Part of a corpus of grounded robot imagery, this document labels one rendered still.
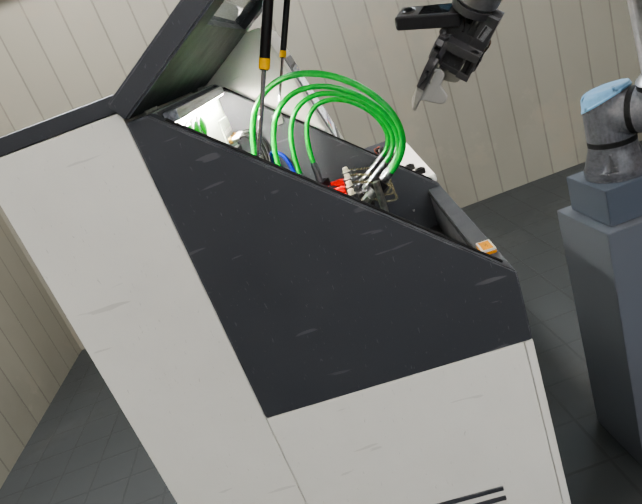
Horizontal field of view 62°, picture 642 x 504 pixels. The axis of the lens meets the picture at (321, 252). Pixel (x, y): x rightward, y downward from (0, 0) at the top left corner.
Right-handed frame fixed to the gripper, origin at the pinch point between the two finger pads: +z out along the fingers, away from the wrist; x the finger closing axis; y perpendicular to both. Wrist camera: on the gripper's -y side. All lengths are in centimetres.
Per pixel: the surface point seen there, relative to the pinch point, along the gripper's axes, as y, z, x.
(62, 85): -223, 185, 107
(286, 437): 11, 57, -51
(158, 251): -27, 25, -45
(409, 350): 23, 33, -31
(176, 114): -36.4, 9.1, -27.3
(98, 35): -214, 157, 134
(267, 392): 2, 48, -48
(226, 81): -56, 41, 22
